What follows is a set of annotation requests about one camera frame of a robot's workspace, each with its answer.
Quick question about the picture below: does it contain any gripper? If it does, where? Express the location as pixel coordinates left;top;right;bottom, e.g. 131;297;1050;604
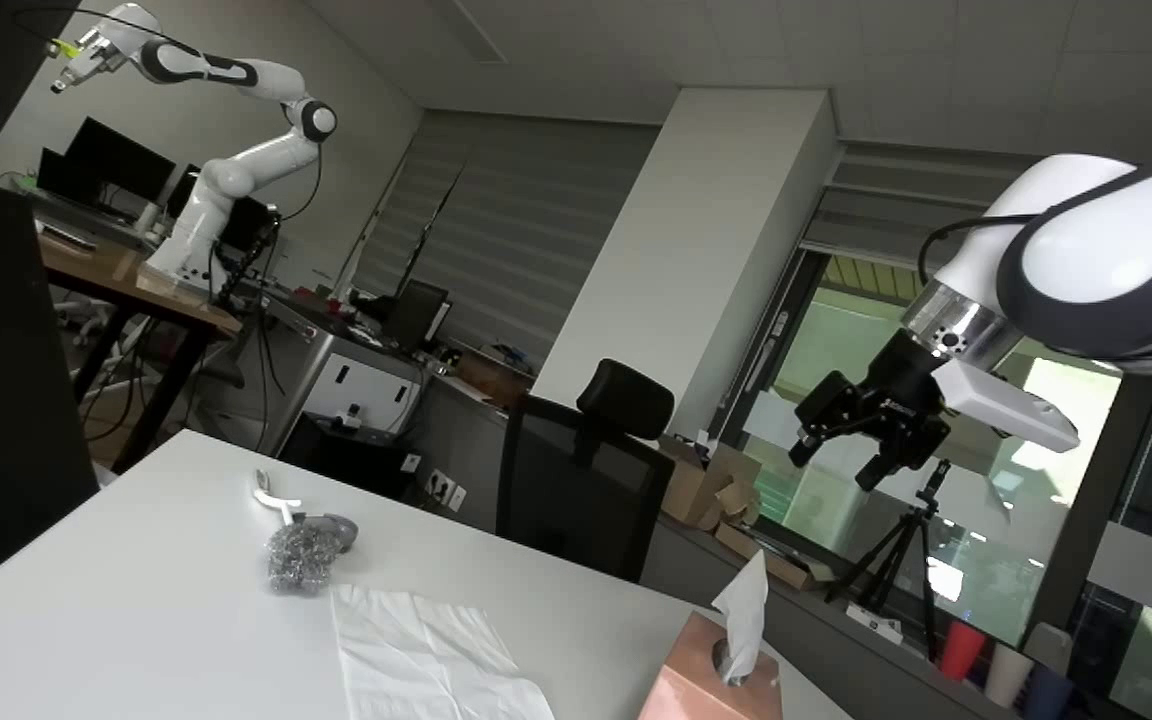
788;329;954;494

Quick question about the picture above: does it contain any small white box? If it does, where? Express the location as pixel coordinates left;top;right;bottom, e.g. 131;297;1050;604
845;602;906;647

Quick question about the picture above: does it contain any white tissue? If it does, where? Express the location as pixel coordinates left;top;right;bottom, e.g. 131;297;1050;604
328;584;556;720
711;549;770;687

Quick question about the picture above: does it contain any copper tissue box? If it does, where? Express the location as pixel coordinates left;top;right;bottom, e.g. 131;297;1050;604
637;611;785;720

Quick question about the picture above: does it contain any window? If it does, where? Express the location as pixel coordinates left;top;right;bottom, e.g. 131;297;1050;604
718;246;1152;720

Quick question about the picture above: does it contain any stack of cardboard boxes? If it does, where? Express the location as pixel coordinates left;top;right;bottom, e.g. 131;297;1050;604
657;434;819;592

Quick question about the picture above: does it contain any red cup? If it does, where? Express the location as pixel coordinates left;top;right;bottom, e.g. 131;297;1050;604
938;619;988;684

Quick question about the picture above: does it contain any black office chair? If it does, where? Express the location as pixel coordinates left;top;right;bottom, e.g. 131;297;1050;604
493;357;678;585

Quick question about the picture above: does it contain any white cup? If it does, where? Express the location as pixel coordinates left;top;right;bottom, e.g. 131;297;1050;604
983;641;1036;710

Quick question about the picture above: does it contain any blue cup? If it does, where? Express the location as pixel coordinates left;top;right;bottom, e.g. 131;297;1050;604
1023;664;1076;720

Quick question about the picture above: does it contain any black laptop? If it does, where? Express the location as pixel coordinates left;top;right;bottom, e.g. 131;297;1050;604
382;279;453;353

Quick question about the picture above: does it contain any grey cabinet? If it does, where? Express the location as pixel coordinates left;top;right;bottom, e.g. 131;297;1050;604
254;296;429;459

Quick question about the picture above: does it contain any steel wool scourer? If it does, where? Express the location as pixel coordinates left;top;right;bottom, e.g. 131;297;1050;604
265;512;360;597

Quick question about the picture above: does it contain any wooden table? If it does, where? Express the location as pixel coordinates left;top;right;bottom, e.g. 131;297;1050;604
36;230;244;473

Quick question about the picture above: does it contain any row of monitors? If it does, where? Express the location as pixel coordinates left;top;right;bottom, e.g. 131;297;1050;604
35;116;279;253

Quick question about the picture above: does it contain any camera on tripod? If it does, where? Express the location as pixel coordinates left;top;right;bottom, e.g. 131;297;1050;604
824;458;954;663

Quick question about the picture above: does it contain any white plastic handle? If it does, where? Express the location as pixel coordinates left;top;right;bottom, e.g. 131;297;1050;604
253;469;304;528

